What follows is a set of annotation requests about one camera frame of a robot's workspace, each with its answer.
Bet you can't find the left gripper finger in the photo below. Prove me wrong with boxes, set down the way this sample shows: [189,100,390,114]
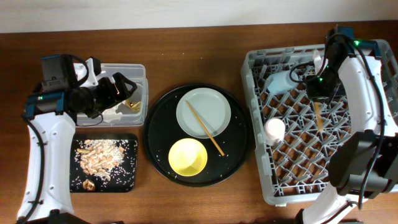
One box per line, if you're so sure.
[86,95,129,118]
[113,72,137,96]

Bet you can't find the white tissue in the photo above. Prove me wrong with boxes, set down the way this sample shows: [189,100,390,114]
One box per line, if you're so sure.
[102,103,132,116]

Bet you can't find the gold foil wrapper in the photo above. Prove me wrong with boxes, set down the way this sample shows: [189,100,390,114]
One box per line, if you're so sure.
[124,99,141,113]

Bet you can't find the light blue cup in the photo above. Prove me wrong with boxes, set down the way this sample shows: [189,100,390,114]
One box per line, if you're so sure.
[267,70,299,96]

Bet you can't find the food scraps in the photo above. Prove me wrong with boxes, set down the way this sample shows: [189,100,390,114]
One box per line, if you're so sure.
[74,139,137,192]

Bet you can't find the pink cup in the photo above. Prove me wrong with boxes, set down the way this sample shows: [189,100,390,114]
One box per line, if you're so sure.
[264,118,285,146]

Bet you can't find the wooden chopstick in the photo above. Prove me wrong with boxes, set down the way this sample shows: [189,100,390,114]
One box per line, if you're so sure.
[314,102,323,132]
[185,100,225,156]

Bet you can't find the light grey plate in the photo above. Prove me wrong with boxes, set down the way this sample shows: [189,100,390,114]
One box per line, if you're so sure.
[176,88,231,139]

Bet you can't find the yellow bowl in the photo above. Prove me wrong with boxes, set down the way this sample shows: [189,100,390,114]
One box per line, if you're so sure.
[168,138,208,177]

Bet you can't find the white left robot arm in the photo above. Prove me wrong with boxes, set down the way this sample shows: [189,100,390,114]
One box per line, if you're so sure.
[16,54,137,223]

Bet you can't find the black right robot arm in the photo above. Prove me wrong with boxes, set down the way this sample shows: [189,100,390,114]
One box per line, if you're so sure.
[295,26,397,223]

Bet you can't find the grey dishwasher rack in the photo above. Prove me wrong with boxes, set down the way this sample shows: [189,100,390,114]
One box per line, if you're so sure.
[241,39,398,207]

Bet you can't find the clear plastic bin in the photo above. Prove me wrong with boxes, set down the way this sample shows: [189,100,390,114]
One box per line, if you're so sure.
[77,63,149,128]

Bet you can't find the black rectangular tray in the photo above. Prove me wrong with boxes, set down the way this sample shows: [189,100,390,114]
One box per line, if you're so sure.
[68,133,139,194]

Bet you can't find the round black tray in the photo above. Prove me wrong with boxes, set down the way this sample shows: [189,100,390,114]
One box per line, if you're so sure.
[143,83,253,187]

